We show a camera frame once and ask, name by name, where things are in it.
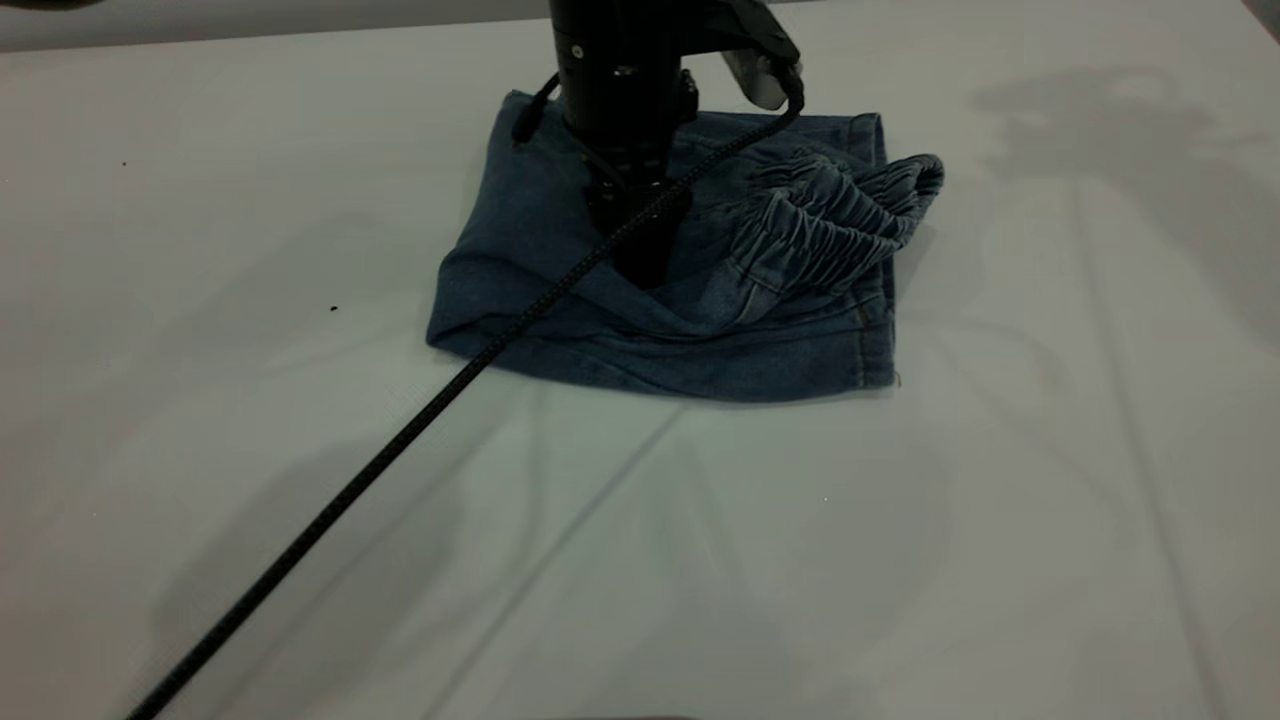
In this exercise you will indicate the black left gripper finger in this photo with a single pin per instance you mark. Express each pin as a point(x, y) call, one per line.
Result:
point(605, 205)
point(655, 250)

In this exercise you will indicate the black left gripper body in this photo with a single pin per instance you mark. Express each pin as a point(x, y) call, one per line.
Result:
point(620, 90)

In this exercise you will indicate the blue denim shorts basketball print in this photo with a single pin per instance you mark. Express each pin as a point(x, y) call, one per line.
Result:
point(700, 340)

